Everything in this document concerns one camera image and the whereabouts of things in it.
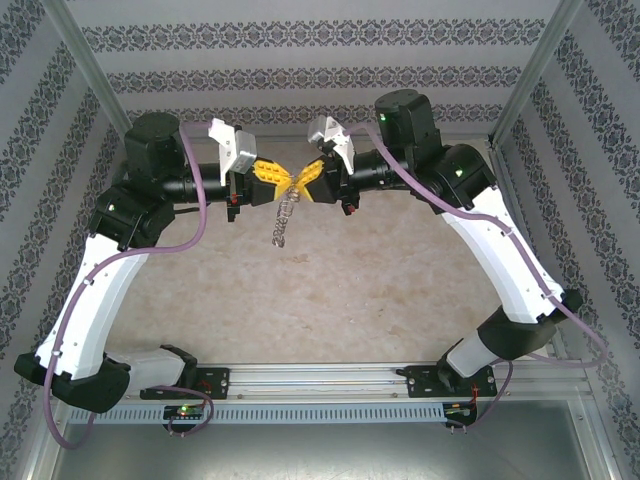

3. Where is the metal key holder with rings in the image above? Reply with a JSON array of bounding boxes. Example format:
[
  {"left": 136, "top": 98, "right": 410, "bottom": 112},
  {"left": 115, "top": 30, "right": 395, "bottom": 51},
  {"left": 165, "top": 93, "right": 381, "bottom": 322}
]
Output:
[{"left": 269, "top": 187, "right": 301, "bottom": 250}]

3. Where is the grey metal base panel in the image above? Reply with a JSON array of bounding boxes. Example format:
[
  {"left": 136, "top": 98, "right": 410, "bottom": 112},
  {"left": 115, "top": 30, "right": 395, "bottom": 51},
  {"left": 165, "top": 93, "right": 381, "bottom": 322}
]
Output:
[{"left": 29, "top": 422, "right": 614, "bottom": 480}]

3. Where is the aluminium frame corner post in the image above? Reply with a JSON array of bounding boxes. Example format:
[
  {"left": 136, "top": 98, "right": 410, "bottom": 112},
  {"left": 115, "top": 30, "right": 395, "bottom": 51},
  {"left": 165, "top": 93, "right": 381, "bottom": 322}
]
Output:
[
  {"left": 39, "top": 0, "right": 145, "bottom": 152},
  {"left": 485, "top": 0, "right": 599, "bottom": 151}
]

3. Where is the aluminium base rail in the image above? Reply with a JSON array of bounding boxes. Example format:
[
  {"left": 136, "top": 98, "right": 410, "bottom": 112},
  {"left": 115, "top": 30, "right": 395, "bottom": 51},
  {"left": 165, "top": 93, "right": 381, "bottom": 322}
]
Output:
[{"left": 122, "top": 362, "right": 594, "bottom": 402}]

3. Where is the grey slotted cable duct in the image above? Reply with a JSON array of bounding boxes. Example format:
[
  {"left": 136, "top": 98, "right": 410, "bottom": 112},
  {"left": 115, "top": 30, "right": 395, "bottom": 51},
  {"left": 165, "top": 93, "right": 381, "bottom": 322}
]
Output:
[{"left": 67, "top": 402, "right": 446, "bottom": 424}]

